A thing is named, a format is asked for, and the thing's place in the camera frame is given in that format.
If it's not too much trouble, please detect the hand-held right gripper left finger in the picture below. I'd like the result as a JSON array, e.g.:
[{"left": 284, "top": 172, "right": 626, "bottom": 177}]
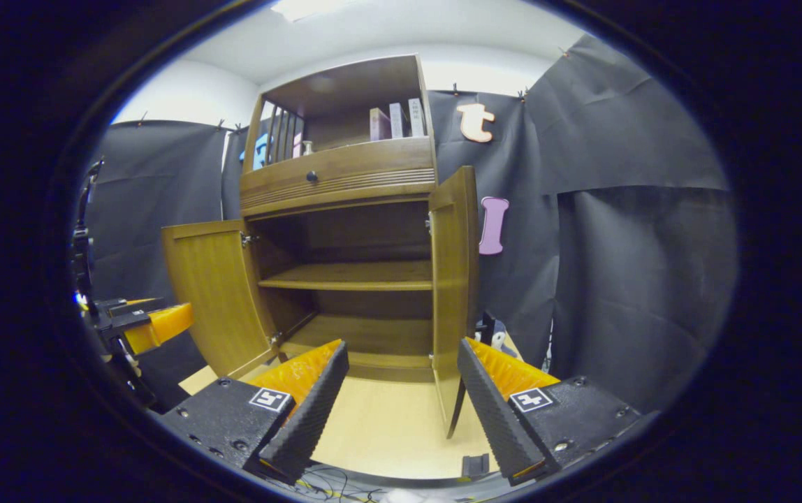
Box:
[{"left": 161, "top": 339, "right": 350, "bottom": 484}]

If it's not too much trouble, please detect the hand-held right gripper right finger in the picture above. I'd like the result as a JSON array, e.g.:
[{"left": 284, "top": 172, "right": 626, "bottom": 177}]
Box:
[{"left": 457, "top": 337, "right": 657, "bottom": 486}]

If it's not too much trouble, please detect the wooden shoe cabinet door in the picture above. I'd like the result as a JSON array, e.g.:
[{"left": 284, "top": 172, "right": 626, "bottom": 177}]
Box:
[
  {"left": 161, "top": 219, "right": 279, "bottom": 379},
  {"left": 428, "top": 166, "right": 480, "bottom": 439}
]

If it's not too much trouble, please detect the wooden double-door shoe cabinet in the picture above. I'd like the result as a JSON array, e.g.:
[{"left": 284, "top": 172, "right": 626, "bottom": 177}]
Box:
[{"left": 237, "top": 54, "right": 438, "bottom": 384}]

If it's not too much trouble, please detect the wooden inner cabinet shelf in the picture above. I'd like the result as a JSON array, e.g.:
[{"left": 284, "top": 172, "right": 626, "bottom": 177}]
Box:
[{"left": 258, "top": 260, "right": 434, "bottom": 292}]

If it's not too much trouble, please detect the black backdrop cloth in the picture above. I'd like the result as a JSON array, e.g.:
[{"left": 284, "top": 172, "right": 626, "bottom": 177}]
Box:
[{"left": 83, "top": 34, "right": 738, "bottom": 413}]

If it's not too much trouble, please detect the large ceiling light panel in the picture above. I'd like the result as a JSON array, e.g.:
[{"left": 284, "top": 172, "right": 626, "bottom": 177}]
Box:
[{"left": 272, "top": 0, "right": 374, "bottom": 22}]

